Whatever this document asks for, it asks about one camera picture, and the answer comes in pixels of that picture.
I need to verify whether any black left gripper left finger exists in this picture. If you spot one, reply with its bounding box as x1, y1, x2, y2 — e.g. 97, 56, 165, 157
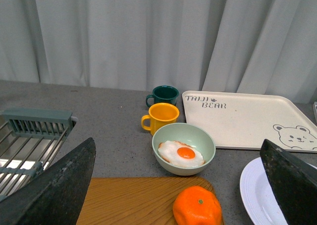
0, 138, 96, 225

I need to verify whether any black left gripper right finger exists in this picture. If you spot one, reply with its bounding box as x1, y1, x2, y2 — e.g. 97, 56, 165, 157
260, 139, 317, 225

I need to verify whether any fake fried egg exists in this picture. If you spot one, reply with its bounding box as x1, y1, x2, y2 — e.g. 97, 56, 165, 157
158, 141, 205, 168

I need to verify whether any white round plate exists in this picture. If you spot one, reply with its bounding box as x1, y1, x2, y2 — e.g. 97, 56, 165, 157
239, 157, 317, 225

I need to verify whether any light green bowl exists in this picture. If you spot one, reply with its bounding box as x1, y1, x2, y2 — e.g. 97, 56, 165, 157
152, 123, 216, 176

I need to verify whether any dark green mug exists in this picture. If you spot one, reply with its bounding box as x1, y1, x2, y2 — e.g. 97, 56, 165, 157
146, 85, 179, 107

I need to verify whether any orange mandarin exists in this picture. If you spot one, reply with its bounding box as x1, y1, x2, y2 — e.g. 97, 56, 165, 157
173, 186, 222, 225

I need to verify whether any yellow mug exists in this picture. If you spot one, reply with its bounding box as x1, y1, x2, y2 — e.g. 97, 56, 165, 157
141, 103, 180, 135

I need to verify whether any grey dish drying rack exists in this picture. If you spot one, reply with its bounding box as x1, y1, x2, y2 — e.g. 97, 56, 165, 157
0, 108, 78, 200

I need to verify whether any wooden cutting board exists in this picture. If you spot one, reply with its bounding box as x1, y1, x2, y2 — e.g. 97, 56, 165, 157
77, 176, 215, 225

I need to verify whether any grey curtain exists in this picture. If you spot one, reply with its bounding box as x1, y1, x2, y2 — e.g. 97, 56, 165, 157
0, 0, 317, 103

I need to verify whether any cream bear tray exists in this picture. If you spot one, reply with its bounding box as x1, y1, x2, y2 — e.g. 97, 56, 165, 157
182, 91, 317, 153

